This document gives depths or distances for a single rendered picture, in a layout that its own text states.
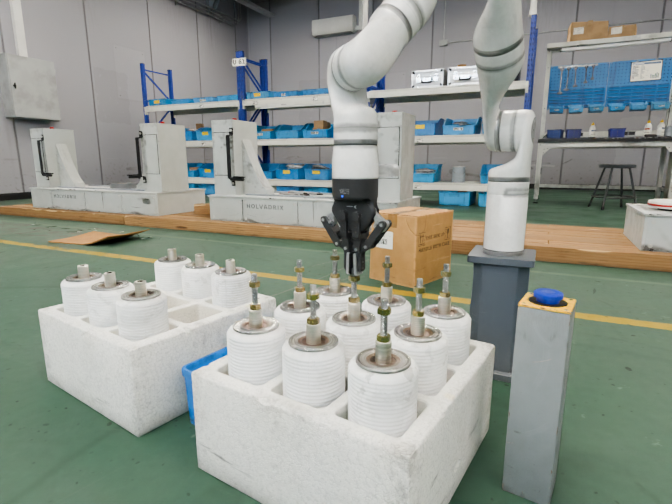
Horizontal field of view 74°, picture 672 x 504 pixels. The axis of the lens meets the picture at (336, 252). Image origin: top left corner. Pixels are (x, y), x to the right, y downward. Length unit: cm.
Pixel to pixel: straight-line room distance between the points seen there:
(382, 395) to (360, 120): 39
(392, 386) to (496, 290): 57
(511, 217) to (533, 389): 47
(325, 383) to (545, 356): 32
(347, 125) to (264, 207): 246
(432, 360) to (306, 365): 19
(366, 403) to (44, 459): 62
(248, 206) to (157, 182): 94
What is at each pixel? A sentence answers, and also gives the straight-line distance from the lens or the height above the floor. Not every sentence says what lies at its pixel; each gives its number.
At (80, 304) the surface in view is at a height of 20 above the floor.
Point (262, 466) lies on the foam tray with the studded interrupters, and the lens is 75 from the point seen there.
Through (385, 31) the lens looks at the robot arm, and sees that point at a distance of 73.
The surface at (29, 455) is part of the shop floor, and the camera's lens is 103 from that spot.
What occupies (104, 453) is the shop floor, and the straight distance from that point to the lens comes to 98.
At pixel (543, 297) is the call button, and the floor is 33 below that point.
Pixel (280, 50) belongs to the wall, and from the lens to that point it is 1074.
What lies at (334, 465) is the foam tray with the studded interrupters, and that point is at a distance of 65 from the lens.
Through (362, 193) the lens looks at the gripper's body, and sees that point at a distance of 69.
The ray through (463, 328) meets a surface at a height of 24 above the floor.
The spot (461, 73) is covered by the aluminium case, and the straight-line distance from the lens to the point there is 540.
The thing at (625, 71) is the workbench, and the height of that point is 155.
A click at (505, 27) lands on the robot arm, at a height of 75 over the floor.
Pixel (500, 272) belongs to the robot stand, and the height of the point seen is 26.
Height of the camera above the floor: 52
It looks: 12 degrees down
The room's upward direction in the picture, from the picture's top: straight up
